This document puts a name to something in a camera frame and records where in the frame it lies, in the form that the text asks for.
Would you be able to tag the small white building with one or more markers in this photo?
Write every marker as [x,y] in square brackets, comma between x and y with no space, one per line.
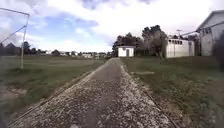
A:
[122,52]

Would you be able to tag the distant row of buildings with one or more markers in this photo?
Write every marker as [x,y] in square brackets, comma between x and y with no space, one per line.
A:
[86,55]

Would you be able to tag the grey gravel path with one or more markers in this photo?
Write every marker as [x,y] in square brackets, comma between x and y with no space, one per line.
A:
[103,96]

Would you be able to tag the group of dark trees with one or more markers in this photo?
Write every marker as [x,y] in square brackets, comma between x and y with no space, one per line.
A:
[155,38]

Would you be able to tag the green grass field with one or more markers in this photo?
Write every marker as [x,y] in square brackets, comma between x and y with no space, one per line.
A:
[180,83]
[50,71]

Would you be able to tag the long white building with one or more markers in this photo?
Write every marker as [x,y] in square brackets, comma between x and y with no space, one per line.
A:
[180,50]

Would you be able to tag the robot's own part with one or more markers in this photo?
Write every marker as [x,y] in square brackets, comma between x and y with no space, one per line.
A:
[74,126]

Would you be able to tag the distant row of trees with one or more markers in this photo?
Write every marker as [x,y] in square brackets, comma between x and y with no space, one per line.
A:
[10,49]

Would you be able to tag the grey gabled building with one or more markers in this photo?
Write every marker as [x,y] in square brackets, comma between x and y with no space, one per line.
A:
[213,40]

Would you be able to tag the dark bush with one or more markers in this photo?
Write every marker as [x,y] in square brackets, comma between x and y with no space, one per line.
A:
[219,50]

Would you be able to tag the white metal goal frame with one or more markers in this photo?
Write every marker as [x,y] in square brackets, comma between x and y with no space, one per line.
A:
[23,43]

